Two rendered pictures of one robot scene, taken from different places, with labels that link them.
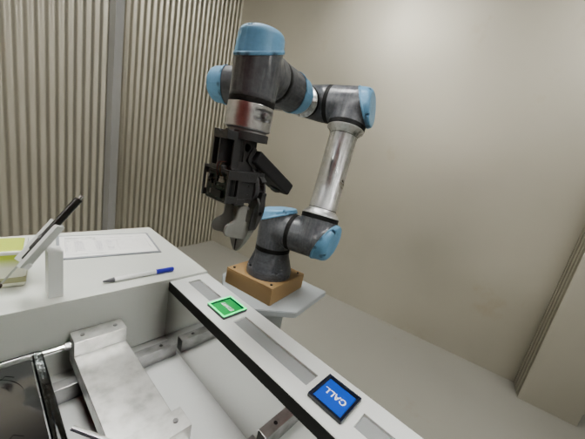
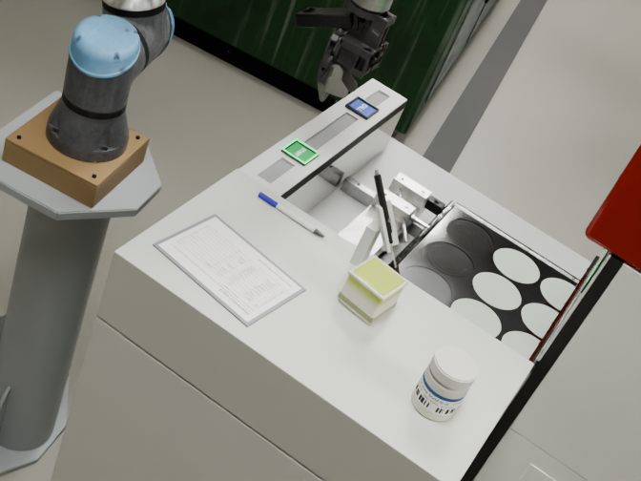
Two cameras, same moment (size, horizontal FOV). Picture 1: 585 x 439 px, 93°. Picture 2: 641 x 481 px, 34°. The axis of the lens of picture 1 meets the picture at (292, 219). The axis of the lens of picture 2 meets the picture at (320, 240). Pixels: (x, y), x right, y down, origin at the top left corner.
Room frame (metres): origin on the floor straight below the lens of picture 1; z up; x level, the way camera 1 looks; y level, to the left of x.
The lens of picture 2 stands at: (1.06, 1.66, 2.05)
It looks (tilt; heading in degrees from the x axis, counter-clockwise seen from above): 37 degrees down; 246
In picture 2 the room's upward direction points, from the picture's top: 24 degrees clockwise
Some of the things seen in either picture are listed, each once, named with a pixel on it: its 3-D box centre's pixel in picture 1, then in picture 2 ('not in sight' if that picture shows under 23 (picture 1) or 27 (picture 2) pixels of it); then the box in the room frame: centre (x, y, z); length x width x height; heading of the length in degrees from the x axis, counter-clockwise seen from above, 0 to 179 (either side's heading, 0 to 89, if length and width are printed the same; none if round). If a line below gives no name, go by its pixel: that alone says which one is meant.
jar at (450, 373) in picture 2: not in sight; (444, 384); (0.36, 0.69, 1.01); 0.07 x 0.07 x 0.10
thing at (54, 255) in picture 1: (41, 260); (380, 239); (0.41, 0.40, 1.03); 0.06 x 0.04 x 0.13; 141
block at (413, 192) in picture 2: not in sight; (410, 190); (0.22, 0.06, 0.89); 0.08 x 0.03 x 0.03; 141
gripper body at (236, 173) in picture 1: (238, 168); (360, 35); (0.47, 0.11, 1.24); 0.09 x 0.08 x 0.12; 141
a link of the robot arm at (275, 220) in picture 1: (278, 226); (103, 61); (0.88, 0.04, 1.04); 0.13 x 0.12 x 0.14; 64
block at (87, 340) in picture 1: (99, 335); not in sight; (0.43, 0.30, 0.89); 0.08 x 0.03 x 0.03; 141
